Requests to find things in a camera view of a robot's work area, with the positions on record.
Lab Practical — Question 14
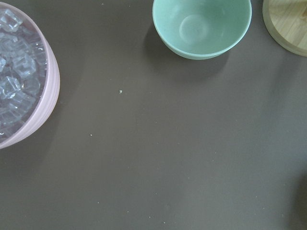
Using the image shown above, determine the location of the clear ice cubes pile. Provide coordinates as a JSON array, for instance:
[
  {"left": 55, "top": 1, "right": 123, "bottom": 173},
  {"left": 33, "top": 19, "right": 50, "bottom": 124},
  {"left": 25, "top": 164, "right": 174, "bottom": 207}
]
[{"left": 0, "top": 7, "right": 47, "bottom": 142}]

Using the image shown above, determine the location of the green bowl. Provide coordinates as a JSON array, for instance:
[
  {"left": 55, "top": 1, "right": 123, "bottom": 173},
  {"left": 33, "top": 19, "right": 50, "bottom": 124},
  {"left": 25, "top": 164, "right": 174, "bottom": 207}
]
[{"left": 152, "top": 0, "right": 252, "bottom": 60}]

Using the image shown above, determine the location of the pink bowl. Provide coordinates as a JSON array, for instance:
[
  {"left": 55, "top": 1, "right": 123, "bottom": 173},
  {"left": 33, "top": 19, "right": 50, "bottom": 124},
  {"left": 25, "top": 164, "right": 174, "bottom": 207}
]
[{"left": 0, "top": 2, "right": 60, "bottom": 149}]

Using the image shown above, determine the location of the wooden stand with round base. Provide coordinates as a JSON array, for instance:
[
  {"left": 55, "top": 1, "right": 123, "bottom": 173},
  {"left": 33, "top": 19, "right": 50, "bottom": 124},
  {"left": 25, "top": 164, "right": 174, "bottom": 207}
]
[{"left": 262, "top": 0, "right": 307, "bottom": 57}]

